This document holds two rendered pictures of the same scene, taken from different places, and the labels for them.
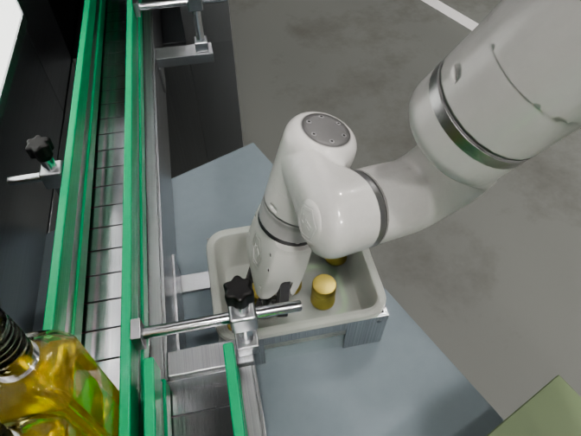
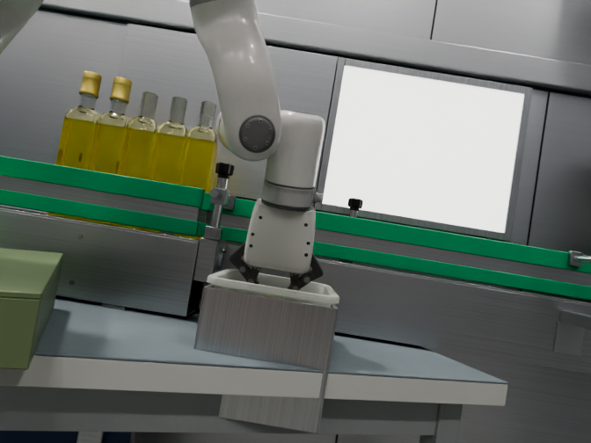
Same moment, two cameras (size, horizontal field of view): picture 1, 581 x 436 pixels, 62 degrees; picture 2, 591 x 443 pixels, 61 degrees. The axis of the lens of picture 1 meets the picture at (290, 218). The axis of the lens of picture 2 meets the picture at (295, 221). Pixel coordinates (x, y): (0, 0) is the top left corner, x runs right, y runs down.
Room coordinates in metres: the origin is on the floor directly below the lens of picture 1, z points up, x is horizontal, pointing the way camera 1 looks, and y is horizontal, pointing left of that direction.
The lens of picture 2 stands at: (0.52, -0.73, 0.90)
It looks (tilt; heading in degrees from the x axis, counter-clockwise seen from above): 3 degrees up; 102
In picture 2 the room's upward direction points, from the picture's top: 9 degrees clockwise
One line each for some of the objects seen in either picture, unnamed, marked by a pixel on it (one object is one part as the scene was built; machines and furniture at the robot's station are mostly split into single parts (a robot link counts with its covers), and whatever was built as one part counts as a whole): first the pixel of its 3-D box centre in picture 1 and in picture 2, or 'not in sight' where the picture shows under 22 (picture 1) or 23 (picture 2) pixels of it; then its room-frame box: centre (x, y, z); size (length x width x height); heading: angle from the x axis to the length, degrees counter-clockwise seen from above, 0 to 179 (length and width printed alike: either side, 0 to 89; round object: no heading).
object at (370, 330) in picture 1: (273, 292); (271, 313); (0.35, 0.02, 0.79); 0.27 x 0.17 x 0.08; 101
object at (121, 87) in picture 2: not in sight; (120, 90); (-0.05, 0.15, 1.14); 0.04 x 0.04 x 0.04
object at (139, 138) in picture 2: not in sight; (136, 171); (0.01, 0.16, 0.99); 0.06 x 0.06 x 0.21; 12
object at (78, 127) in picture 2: not in sight; (76, 162); (-0.10, 0.13, 0.99); 0.06 x 0.06 x 0.21; 11
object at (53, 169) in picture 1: (41, 183); (349, 231); (0.42, 0.32, 0.94); 0.07 x 0.04 x 0.13; 101
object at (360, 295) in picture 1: (292, 285); (271, 309); (0.36, 0.00, 0.80); 0.22 x 0.17 x 0.09; 101
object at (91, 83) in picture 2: not in sight; (91, 84); (-0.10, 0.13, 1.14); 0.04 x 0.04 x 0.04
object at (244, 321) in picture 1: (220, 323); (221, 202); (0.22, 0.07, 0.95); 0.17 x 0.03 x 0.12; 101
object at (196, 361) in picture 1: (213, 365); (212, 259); (0.22, 0.09, 0.85); 0.09 x 0.04 x 0.07; 101
